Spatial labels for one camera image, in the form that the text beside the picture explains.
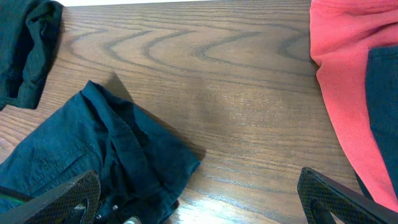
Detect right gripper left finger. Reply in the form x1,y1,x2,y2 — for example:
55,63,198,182
1,170,100,224

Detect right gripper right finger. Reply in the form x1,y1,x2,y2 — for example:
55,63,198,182
297,167,397,224

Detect navy blue shorts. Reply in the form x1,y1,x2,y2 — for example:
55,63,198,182
1,82,200,223

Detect navy blue garment pile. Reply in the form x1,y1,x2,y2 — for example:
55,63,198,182
356,46,397,205

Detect red orange garment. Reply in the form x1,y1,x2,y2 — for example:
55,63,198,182
310,0,397,211

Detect folded black garment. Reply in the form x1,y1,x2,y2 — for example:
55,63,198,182
1,0,63,109

